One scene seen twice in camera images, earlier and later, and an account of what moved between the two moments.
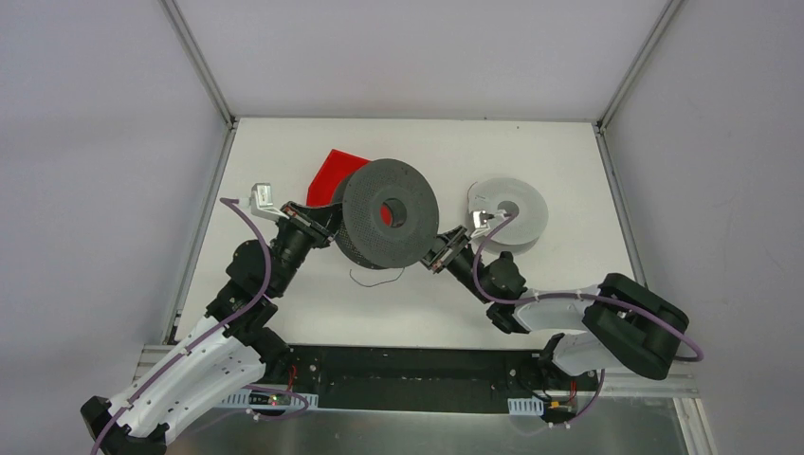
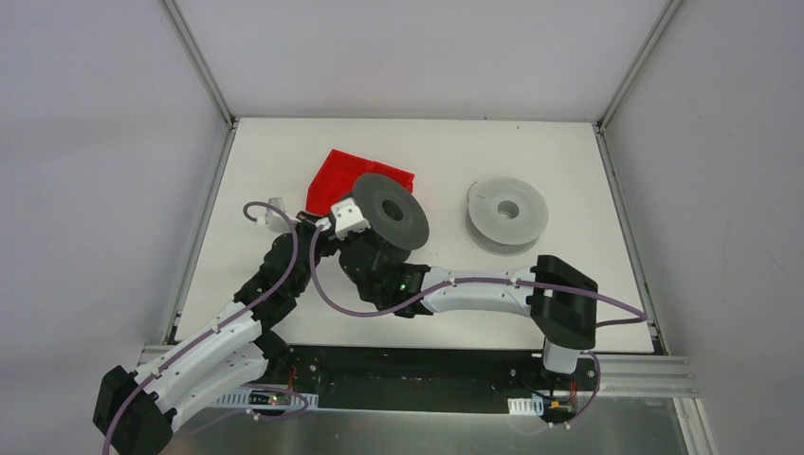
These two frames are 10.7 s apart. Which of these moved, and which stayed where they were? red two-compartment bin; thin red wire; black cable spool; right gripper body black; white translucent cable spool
Moved: right gripper body black; black cable spool
Stayed: white translucent cable spool; red two-compartment bin; thin red wire
